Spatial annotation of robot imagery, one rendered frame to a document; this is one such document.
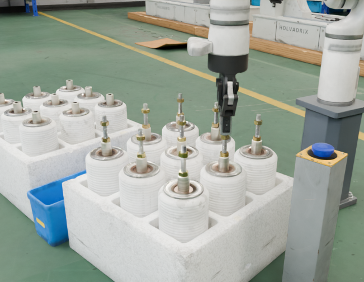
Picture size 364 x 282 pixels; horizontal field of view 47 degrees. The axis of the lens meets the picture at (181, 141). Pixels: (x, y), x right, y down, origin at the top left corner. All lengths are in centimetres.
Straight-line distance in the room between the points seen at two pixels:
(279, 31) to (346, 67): 238
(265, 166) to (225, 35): 32
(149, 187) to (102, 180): 14
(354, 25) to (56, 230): 88
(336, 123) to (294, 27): 227
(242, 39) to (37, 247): 70
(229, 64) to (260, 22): 291
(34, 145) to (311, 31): 247
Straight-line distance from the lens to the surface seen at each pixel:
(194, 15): 453
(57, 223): 108
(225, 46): 76
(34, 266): 107
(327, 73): 116
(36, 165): 114
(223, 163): 86
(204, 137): 102
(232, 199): 86
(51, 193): 116
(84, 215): 97
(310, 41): 328
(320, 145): 82
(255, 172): 93
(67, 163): 118
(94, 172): 93
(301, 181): 83
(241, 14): 76
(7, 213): 129
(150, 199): 85
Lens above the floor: 64
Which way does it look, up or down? 22 degrees down
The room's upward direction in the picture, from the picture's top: straight up
